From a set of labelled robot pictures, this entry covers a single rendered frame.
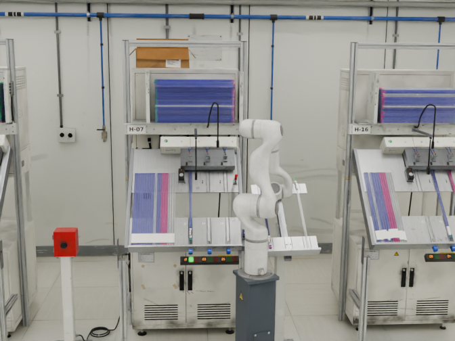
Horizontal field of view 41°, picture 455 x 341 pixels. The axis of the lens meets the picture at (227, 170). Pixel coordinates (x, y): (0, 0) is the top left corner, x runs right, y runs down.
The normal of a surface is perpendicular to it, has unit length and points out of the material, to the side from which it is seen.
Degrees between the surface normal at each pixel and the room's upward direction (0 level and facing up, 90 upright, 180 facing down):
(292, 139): 90
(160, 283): 90
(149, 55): 80
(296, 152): 90
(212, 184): 45
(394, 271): 90
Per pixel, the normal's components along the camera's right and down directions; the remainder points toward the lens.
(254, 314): 0.40, 0.18
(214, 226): 0.05, -0.56
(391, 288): 0.06, 0.19
